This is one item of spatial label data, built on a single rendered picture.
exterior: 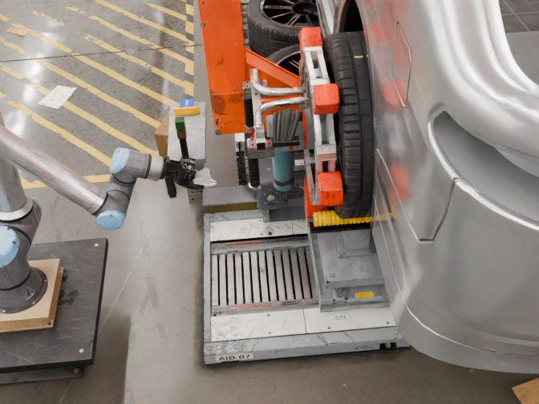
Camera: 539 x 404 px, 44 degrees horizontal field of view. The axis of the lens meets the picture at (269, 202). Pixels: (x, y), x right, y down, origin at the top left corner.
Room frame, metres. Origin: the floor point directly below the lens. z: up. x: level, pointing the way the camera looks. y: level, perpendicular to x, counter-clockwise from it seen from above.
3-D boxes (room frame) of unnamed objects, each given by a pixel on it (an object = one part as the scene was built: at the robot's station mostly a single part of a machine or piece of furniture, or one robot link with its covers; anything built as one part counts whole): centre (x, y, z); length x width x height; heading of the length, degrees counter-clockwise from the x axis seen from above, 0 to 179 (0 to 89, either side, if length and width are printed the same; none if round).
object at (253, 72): (1.98, -0.06, 1.03); 0.19 x 0.18 x 0.11; 92
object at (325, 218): (1.76, -0.29, 0.51); 0.29 x 0.06 x 0.06; 92
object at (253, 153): (1.71, 0.02, 0.93); 0.09 x 0.05 x 0.05; 92
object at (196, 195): (2.48, 0.36, 0.21); 0.10 x 0.10 x 0.42; 2
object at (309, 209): (1.88, -0.22, 0.48); 0.16 x 0.12 x 0.17; 92
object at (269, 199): (2.19, -0.14, 0.26); 0.42 x 0.18 x 0.35; 92
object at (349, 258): (1.89, -0.35, 0.32); 0.40 x 0.30 x 0.28; 2
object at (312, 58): (1.88, -0.18, 0.85); 0.54 x 0.07 x 0.54; 2
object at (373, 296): (1.89, -0.35, 0.13); 0.50 x 0.36 x 0.10; 2
